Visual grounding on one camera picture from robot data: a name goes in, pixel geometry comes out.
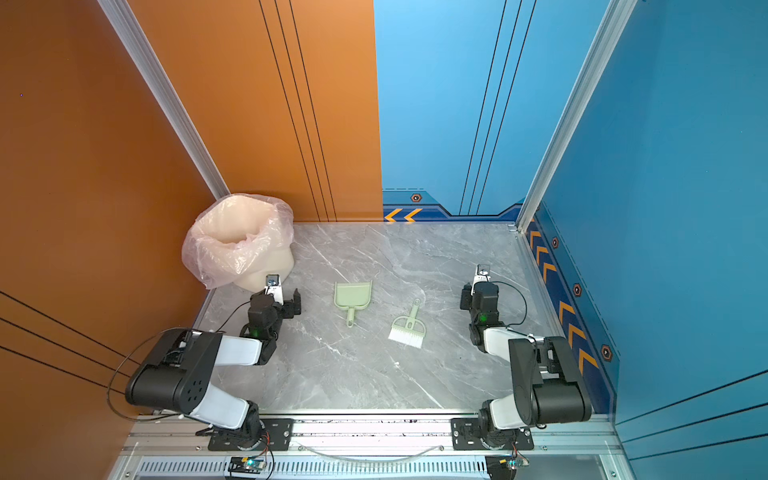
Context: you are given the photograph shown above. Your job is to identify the clear plastic bin liner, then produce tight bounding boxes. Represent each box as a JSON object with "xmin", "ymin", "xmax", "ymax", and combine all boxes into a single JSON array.
[{"xmin": 181, "ymin": 191, "xmax": 295, "ymax": 290}]

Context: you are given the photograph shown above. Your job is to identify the cream trash bin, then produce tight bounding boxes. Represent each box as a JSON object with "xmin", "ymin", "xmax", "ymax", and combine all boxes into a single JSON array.
[{"xmin": 197, "ymin": 196, "xmax": 296, "ymax": 293}]

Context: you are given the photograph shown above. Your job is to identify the controller board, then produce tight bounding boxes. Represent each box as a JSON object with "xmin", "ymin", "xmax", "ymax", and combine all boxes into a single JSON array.
[
  {"xmin": 227, "ymin": 456, "xmax": 269, "ymax": 479},
  {"xmin": 485, "ymin": 456, "xmax": 530, "ymax": 480}
]

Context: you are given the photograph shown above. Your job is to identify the aluminium corner post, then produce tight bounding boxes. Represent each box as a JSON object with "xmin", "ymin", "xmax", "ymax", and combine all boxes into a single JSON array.
[
  {"xmin": 98, "ymin": 0, "xmax": 230, "ymax": 199},
  {"xmin": 516, "ymin": 0, "xmax": 637, "ymax": 234}
]

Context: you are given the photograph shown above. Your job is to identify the left controller board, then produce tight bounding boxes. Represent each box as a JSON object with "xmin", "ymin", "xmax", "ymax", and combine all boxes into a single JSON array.
[{"xmin": 227, "ymin": 456, "xmax": 269, "ymax": 479}]

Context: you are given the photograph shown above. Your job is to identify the green dustpan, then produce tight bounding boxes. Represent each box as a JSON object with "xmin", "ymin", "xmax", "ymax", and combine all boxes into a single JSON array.
[{"xmin": 334, "ymin": 282, "xmax": 373, "ymax": 328}]

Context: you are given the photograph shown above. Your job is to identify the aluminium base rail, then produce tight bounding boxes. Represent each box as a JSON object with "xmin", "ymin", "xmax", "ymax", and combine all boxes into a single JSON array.
[{"xmin": 108, "ymin": 410, "xmax": 634, "ymax": 479}]

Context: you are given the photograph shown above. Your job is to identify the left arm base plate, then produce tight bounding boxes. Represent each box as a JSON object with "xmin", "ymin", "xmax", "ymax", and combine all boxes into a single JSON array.
[{"xmin": 207, "ymin": 417, "xmax": 294, "ymax": 453}]

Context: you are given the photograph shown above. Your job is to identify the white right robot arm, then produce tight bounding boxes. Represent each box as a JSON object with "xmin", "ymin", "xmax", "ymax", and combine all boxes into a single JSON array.
[{"xmin": 460, "ymin": 281, "xmax": 593, "ymax": 449}]

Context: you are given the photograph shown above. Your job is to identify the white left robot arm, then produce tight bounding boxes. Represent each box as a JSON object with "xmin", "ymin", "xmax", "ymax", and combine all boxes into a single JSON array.
[{"xmin": 125, "ymin": 289, "xmax": 302, "ymax": 451}]

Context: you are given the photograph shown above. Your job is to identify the aluminium corner post left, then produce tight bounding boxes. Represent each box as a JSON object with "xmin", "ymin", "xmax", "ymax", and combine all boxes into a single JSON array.
[{"xmin": 98, "ymin": 0, "xmax": 230, "ymax": 199}]

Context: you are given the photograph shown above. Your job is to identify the aluminium corner post right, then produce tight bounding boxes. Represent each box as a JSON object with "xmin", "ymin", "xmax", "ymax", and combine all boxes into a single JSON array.
[{"xmin": 516, "ymin": 0, "xmax": 637, "ymax": 234}]

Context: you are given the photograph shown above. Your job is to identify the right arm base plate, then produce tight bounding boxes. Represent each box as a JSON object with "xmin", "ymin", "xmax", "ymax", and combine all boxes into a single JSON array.
[{"xmin": 450, "ymin": 418, "xmax": 535, "ymax": 451}]

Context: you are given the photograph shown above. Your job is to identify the green hand brush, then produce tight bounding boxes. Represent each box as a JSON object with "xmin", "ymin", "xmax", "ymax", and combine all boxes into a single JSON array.
[{"xmin": 388, "ymin": 299, "xmax": 427, "ymax": 349}]

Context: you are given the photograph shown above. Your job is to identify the right controller board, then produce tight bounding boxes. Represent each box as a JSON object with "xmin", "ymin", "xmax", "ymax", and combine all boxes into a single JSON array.
[{"xmin": 485, "ymin": 456, "xmax": 530, "ymax": 480}]

